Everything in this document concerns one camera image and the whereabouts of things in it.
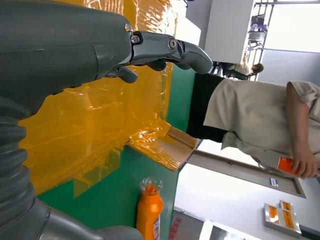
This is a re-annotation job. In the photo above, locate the orange bottle with clear cap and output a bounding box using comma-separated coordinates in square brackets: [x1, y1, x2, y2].
[135, 177, 165, 240]

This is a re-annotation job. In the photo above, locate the grey panel with orange labels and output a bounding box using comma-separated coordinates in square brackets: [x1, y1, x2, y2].
[263, 200, 303, 238]

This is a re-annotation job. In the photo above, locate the yellow plastic wrapped box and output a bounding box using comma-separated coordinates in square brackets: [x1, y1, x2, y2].
[18, 0, 199, 200]

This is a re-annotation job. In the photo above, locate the person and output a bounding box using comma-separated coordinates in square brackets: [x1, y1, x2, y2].
[226, 54, 264, 81]
[186, 72, 320, 181]

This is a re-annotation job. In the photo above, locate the metal shelf rack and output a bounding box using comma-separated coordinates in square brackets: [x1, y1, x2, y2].
[246, 0, 275, 80]

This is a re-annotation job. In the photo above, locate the green table mat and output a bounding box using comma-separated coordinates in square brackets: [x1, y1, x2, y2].
[37, 64, 196, 240]

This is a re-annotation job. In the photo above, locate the red and white kiosk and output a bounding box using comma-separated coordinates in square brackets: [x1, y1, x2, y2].
[170, 207, 213, 240]

